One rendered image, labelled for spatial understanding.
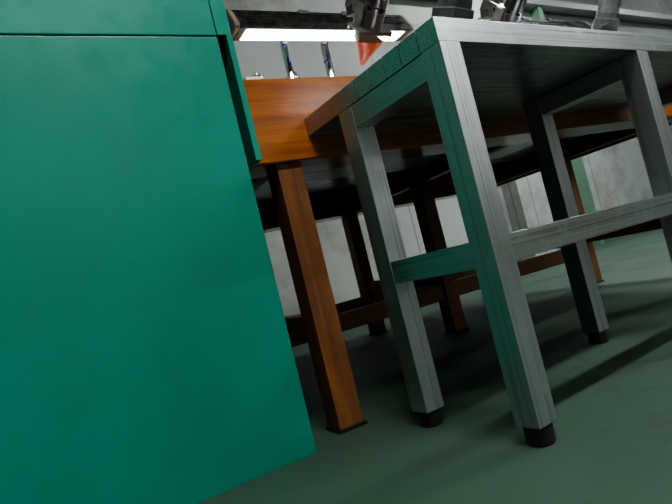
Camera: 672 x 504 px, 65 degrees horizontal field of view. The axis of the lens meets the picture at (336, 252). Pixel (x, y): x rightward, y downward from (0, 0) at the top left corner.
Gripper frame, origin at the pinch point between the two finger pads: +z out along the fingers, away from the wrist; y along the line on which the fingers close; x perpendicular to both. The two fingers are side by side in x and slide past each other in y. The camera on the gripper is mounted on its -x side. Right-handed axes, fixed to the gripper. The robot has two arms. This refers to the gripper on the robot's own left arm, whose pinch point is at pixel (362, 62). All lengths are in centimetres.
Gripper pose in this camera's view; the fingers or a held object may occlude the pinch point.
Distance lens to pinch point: 150.5
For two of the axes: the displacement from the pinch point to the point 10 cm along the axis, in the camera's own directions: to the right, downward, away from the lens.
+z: -2.0, 7.4, 6.4
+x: 4.8, 6.4, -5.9
